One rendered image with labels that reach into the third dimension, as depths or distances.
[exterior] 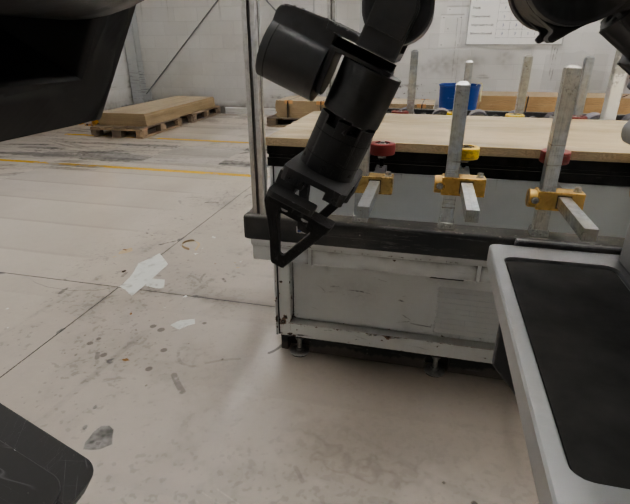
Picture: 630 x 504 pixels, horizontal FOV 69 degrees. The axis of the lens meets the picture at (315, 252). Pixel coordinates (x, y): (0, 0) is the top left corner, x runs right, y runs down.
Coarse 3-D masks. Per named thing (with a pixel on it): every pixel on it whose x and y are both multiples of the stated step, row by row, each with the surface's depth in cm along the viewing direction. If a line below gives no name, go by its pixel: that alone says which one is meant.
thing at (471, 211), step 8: (464, 168) 139; (464, 184) 124; (472, 184) 124; (464, 192) 117; (472, 192) 117; (464, 200) 112; (472, 200) 111; (464, 208) 110; (472, 208) 106; (464, 216) 108; (472, 216) 105
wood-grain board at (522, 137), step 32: (288, 128) 173; (384, 128) 173; (416, 128) 173; (448, 128) 173; (480, 128) 173; (512, 128) 173; (544, 128) 173; (576, 128) 173; (608, 128) 173; (608, 160) 135
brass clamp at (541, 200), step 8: (528, 192) 126; (536, 192) 124; (544, 192) 122; (552, 192) 122; (560, 192) 122; (568, 192) 122; (528, 200) 125; (536, 200) 123; (544, 200) 123; (552, 200) 123; (576, 200) 121; (584, 200) 121; (536, 208) 124; (544, 208) 124; (552, 208) 123
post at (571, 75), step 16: (576, 64) 111; (576, 80) 111; (560, 96) 114; (576, 96) 112; (560, 112) 115; (560, 128) 116; (560, 144) 118; (560, 160) 119; (544, 176) 122; (544, 224) 126
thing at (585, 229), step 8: (560, 200) 120; (568, 200) 119; (560, 208) 119; (568, 208) 113; (576, 208) 113; (568, 216) 112; (576, 216) 108; (584, 216) 108; (576, 224) 106; (584, 224) 103; (592, 224) 103; (576, 232) 106; (584, 232) 101; (592, 232) 101; (584, 240) 102; (592, 240) 101
